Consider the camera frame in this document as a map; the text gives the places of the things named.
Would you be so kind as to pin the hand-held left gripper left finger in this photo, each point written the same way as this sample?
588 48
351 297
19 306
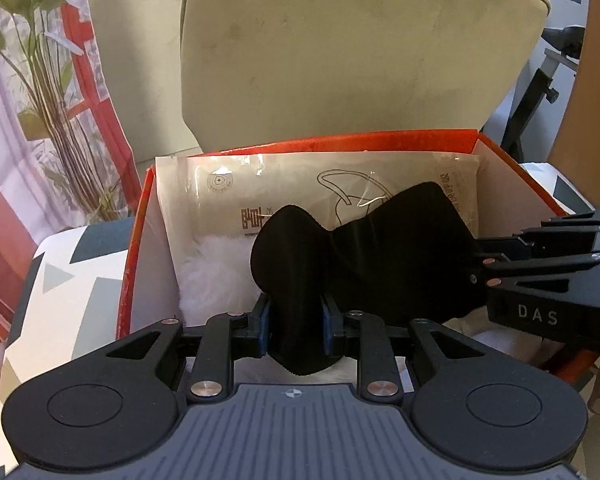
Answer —
265 325

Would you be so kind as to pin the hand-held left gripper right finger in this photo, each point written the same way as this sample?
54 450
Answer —
325 326

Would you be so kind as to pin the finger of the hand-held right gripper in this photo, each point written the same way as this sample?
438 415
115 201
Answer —
555 267
580 235

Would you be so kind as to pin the white fluffy ball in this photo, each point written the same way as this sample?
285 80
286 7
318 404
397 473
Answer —
215 275

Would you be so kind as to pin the black eye mask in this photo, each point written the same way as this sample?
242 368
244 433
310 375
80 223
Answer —
390 255

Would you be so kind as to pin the red strawberry print box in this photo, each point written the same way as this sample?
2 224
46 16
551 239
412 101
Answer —
150 260

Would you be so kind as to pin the white packet with line drawing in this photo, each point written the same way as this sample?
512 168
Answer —
220 195

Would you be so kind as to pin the black exercise bike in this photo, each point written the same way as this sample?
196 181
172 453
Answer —
535 95

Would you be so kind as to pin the beige armchair with yellow top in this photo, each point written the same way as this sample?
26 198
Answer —
360 55

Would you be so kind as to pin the printed plant backdrop cloth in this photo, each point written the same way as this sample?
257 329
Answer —
35 110

